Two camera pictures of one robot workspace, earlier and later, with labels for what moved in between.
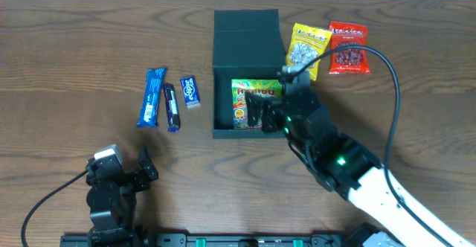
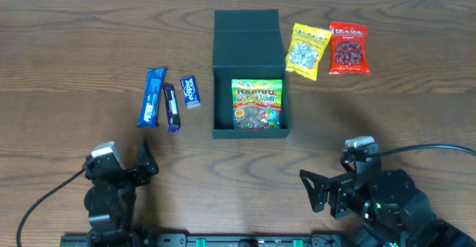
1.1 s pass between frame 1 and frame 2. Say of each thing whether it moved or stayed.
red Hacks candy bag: stayed
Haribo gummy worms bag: stayed
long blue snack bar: stayed
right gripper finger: moved
